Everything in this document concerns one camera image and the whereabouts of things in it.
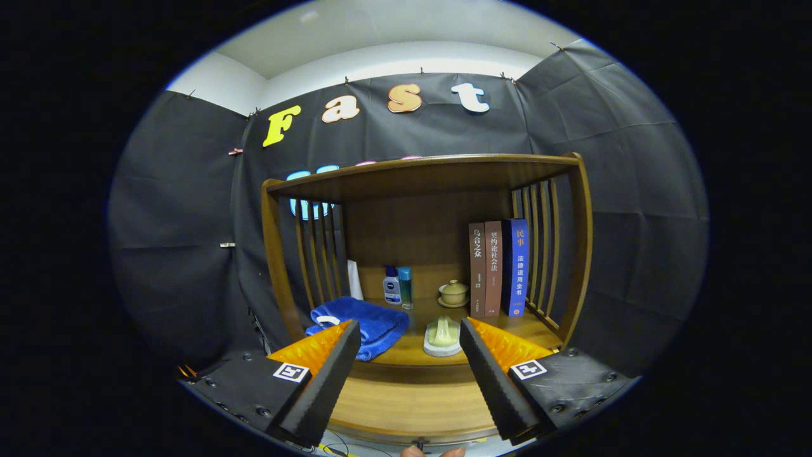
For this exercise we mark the white tube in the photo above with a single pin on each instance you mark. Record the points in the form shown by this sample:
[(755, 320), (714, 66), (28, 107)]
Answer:
[(355, 282)]

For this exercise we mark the wooden cabinet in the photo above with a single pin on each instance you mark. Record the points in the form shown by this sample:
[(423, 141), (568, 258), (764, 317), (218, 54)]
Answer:
[(412, 235)]

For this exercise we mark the wooden countertop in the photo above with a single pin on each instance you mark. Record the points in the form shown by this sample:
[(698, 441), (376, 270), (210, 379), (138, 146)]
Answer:
[(406, 355)]

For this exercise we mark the white bottle with blue cap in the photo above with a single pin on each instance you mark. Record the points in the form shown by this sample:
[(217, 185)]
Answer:
[(392, 289)]

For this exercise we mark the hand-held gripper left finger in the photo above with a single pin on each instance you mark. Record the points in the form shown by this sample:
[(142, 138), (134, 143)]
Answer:
[(330, 387)]

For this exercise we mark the blue book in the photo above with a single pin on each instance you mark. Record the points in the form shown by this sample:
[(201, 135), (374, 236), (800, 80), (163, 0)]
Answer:
[(517, 273)]

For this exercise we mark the reddish brown book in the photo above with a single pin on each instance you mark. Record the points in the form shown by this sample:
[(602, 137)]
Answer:
[(493, 273)]

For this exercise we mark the teal bottle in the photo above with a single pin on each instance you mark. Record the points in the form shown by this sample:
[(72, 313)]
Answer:
[(406, 289)]

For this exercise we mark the wooden drawer with black knob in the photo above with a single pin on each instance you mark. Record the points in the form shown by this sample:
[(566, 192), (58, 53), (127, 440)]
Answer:
[(412, 400)]

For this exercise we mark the yellow-green brush with white sponge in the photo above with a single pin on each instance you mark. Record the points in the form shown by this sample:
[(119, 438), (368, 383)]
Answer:
[(442, 333)]

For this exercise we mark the folded blue towel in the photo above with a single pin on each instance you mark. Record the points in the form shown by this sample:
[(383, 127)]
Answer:
[(374, 324)]

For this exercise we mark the dark brown book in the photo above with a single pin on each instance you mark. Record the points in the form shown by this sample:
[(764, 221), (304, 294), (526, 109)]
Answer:
[(477, 273)]

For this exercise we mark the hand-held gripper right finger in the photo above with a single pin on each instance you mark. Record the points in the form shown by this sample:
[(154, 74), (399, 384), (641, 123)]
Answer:
[(493, 387)]

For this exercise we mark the beige lidded ceramic cup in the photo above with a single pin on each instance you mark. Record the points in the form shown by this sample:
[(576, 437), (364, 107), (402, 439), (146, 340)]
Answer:
[(453, 294)]

